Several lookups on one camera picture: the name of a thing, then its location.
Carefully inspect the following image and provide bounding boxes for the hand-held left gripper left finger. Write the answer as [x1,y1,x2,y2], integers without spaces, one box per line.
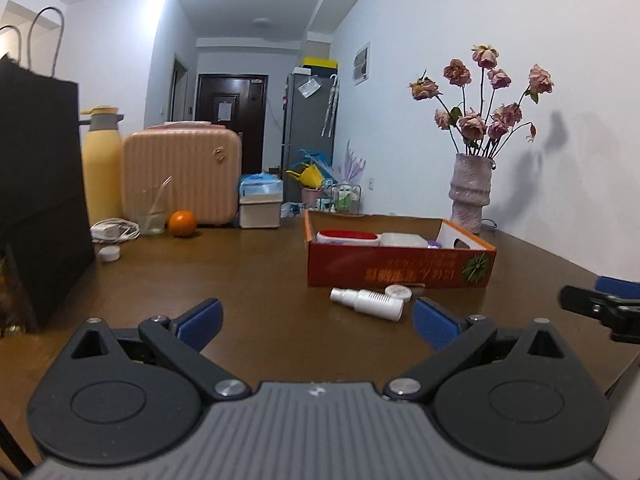
[62,298,252,403]

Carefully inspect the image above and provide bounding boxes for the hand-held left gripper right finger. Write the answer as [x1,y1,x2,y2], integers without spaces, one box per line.
[382,296,576,403]

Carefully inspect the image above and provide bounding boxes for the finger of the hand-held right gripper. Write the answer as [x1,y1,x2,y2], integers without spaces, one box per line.
[595,276,640,297]
[559,285,640,344]

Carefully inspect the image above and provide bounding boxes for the small white spray bottle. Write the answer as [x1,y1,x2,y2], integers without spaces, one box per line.
[330,287,405,322]

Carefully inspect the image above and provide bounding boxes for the red cardboard box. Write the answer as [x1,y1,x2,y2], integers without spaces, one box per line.
[303,209,498,289]

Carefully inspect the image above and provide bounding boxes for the large white plastic bottle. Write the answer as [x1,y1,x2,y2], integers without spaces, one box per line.
[380,232,432,249]

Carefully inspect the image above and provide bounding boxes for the orange fruit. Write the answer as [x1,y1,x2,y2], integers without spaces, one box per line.
[167,210,197,238]

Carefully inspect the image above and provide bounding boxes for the clear drinking glass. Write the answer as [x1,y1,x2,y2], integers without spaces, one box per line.
[136,176,173,237]

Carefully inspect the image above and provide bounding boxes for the white storage box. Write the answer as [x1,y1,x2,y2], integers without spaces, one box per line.
[238,195,282,230]

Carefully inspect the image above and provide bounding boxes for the red and white container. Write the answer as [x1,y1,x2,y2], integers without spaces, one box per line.
[316,229,381,246]

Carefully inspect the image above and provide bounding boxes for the pink textured vase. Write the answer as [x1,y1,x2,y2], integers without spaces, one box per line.
[448,153,497,235]

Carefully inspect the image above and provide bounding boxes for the blue tissue pack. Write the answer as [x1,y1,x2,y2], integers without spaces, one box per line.
[238,172,284,204]

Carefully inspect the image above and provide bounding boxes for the pink ribbed suitcase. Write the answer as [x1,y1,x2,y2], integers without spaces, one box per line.
[121,121,241,227]

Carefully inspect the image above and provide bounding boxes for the yellow thermos jug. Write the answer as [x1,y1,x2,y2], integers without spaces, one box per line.
[79,105,124,227]

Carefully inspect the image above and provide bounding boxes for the purple decorative plant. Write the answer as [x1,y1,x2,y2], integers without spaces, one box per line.
[334,140,367,186]

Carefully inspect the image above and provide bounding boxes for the yellow watering can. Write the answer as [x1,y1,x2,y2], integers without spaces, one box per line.
[286,165,325,188]

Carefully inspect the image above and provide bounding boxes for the blue plastic item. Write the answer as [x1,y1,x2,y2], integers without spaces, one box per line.
[297,148,335,173]

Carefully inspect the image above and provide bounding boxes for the dried pink roses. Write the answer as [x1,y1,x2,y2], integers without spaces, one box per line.
[408,44,555,158]

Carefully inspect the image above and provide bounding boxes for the dark entrance door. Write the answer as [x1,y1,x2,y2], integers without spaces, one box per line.
[195,74,269,173]

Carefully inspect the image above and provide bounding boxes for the black paper bag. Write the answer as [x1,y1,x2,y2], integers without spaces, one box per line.
[0,6,97,333]

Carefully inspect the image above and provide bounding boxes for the grey refrigerator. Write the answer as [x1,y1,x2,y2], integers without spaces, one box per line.
[281,72,340,203]

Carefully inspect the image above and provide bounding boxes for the wooden side door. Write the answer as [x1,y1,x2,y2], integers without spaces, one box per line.
[171,54,190,123]

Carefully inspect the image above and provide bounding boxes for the hanging folded umbrella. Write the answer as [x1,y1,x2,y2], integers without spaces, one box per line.
[321,74,341,138]

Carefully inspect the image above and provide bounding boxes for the yellow and black box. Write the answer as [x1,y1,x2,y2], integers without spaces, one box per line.
[301,56,339,75]

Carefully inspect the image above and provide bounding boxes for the white charger with cable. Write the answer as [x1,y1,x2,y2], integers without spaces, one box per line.
[90,218,142,245]

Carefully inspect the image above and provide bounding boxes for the wire rack with bottles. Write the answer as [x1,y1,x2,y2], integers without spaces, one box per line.
[320,184,362,216]

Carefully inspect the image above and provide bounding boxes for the wall picture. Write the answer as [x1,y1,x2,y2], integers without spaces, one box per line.
[353,42,371,83]

